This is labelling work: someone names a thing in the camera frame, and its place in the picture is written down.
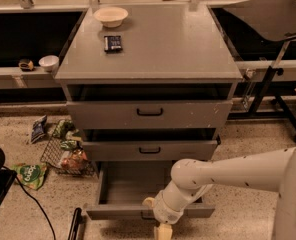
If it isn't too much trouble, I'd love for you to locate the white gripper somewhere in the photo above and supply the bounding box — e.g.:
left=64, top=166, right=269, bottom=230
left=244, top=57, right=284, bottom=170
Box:
left=142, top=191, right=185, bottom=240

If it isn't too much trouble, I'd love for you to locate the grey bottom drawer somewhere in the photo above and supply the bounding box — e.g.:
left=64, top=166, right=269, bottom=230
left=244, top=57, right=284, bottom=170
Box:
left=84, top=160, right=216, bottom=221

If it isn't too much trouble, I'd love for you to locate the grey drawer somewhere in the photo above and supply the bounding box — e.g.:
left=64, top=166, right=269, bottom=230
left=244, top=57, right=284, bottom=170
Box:
left=83, top=128, right=218, bottom=161
left=84, top=160, right=216, bottom=221
left=67, top=84, right=232, bottom=130

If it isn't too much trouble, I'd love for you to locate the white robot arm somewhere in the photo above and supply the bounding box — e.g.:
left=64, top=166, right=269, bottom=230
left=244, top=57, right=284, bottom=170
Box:
left=143, top=147, right=296, bottom=240

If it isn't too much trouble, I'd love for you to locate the grey middle drawer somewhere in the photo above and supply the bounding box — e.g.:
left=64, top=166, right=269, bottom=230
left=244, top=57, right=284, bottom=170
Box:
left=83, top=128, right=218, bottom=161

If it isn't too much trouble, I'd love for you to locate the grey top drawer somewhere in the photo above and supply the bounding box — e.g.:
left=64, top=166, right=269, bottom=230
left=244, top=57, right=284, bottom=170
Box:
left=67, top=84, right=232, bottom=130

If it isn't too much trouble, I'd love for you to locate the grey drawer cabinet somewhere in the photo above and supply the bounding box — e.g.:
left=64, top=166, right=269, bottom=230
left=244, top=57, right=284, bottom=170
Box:
left=54, top=3, right=244, bottom=177

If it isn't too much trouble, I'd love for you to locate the black bar on floor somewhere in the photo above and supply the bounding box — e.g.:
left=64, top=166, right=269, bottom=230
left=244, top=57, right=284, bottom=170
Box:
left=67, top=207, right=82, bottom=240

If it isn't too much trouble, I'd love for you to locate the orange snack pack in basket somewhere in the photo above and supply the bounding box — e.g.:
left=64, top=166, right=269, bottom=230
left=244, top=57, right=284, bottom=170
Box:
left=60, top=149, right=88, bottom=170

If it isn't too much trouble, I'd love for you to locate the green snack pack in basket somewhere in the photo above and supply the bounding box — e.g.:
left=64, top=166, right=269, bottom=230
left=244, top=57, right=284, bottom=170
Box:
left=52, top=120, right=75, bottom=139

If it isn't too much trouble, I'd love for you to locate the green snack bag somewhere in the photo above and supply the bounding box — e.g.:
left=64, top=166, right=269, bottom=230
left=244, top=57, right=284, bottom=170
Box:
left=11, top=163, right=47, bottom=190

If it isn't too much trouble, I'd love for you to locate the blue chip bag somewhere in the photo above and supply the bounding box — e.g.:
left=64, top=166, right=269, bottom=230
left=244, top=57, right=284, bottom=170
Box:
left=30, top=115, right=47, bottom=143

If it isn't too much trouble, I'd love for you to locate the dark snack bar packet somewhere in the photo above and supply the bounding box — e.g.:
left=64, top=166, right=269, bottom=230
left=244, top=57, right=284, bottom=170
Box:
left=104, top=36, right=123, bottom=53

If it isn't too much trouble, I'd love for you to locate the small white cup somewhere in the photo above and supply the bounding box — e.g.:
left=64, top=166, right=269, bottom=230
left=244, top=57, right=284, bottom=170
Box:
left=39, top=55, right=59, bottom=72

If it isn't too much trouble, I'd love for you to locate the cream paper bowl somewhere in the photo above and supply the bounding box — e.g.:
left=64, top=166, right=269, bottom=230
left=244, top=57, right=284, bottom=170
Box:
left=93, top=7, right=128, bottom=28

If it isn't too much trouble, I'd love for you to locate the black stand with tray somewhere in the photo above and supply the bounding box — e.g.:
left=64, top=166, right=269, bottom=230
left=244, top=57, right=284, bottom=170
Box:
left=214, top=0, right=296, bottom=141

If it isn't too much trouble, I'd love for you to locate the black wire basket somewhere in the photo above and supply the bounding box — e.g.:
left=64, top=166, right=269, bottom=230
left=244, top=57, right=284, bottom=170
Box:
left=41, top=127, right=95, bottom=176

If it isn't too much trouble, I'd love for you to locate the black cable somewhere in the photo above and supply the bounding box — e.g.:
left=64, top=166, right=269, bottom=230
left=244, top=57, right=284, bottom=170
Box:
left=1, top=165, right=57, bottom=240

